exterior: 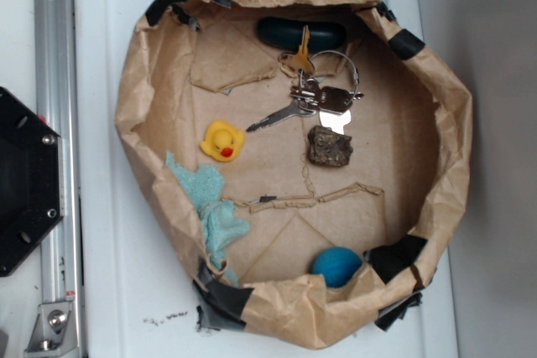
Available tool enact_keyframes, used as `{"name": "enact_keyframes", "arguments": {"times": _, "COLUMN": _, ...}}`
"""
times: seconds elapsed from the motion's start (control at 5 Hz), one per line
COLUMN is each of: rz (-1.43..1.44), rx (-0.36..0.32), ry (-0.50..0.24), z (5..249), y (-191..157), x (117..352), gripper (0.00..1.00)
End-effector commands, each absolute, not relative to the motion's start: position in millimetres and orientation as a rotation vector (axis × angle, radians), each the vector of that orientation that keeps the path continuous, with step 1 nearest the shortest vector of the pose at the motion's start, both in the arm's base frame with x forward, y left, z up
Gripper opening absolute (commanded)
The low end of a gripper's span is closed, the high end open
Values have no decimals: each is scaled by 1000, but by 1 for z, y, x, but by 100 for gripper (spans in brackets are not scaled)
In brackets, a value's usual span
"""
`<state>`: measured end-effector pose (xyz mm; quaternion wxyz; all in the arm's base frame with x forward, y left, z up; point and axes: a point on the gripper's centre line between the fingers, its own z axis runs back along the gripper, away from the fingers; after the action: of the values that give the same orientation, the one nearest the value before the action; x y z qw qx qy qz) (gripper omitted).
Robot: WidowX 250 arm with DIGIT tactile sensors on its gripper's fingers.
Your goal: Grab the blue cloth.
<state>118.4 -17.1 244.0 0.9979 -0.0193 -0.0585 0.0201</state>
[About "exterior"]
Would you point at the metal corner bracket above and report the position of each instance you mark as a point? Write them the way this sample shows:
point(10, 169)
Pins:
point(54, 332)

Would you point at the black octagonal mount plate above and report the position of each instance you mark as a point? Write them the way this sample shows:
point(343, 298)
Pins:
point(30, 182)

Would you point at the dark green oval case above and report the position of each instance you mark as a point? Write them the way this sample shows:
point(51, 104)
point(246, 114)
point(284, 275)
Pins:
point(286, 34)

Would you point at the brown paper bag bin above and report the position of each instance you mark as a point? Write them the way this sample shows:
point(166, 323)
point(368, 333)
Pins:
point(396, 204)

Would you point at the gold brass key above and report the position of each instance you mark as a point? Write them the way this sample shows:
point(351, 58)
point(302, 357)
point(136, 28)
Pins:
point(297, 63)

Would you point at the long silver key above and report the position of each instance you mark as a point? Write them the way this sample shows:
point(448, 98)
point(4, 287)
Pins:
point(297, 108)

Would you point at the grey brown rock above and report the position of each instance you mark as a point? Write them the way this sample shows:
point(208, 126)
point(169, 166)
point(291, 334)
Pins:
point(328, 148)

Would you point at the wide silver key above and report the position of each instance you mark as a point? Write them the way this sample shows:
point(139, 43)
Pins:
point(326, 99)

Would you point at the light blue cloth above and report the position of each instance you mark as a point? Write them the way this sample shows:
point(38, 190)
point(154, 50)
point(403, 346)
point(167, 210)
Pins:
point(219, 224)

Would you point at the yellow rubber duck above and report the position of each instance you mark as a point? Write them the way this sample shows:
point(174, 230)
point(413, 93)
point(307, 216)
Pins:
point(222, 142)

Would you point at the blue ball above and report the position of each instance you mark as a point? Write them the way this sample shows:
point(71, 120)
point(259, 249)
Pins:
point(336, 265)

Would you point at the aluminium extrusion rail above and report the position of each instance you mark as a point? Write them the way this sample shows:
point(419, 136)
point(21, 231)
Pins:
point(61, 250)

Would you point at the bright silver key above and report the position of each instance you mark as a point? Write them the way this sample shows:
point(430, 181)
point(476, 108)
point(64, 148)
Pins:
point(335, 122)

